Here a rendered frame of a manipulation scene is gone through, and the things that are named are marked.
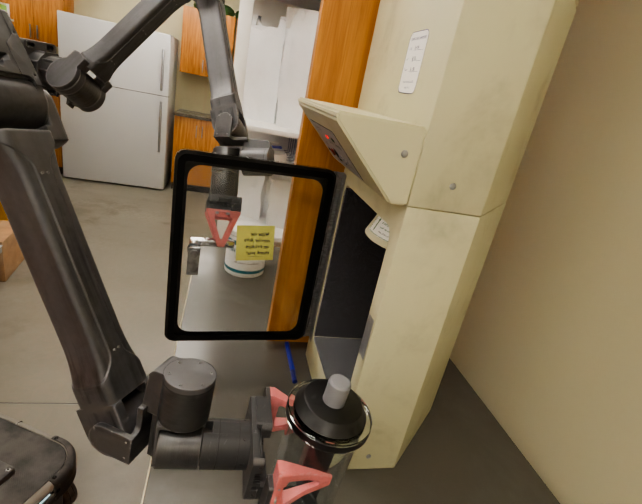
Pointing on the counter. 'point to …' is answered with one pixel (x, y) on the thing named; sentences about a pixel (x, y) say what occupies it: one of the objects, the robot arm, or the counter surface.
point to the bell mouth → (378, 231)
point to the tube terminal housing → (443, 187)
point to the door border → (183, 234)
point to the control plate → (335, 146)
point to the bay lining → (350, 273)
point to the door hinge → (326, 252)
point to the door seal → (179, 242)
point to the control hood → (373, 146)
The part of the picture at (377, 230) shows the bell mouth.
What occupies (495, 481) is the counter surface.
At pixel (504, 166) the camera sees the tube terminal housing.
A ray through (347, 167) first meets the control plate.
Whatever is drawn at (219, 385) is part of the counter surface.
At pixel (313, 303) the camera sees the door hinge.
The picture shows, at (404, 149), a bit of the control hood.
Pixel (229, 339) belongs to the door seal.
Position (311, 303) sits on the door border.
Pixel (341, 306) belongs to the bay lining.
